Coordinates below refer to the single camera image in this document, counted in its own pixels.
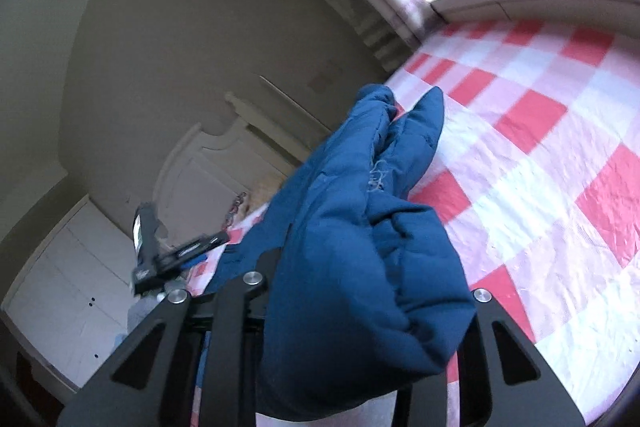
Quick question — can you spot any white cabinet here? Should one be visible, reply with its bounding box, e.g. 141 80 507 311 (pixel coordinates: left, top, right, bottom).
0 196 168 405

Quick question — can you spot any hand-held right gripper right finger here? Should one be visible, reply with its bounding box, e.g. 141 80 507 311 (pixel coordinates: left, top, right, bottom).
392 287 588 427

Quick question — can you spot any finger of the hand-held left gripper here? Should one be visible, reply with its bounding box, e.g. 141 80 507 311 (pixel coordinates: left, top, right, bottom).
159 231 231 269

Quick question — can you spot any patterned pillow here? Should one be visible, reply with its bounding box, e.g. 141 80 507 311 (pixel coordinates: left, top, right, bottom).
222 174 291 228

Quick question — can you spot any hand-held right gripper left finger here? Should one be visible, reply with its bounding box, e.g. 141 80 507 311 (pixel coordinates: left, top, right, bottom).
56 249 282 427

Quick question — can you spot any pink and white checked bedsheet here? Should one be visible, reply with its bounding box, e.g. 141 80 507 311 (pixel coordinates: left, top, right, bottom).
187 18 640 427

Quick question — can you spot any white bed headboard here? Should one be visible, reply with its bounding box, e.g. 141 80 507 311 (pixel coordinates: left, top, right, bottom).
152 74 333 228

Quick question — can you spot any blue padded jacket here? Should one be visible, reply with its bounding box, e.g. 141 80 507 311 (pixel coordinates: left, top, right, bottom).
200 83 478 422

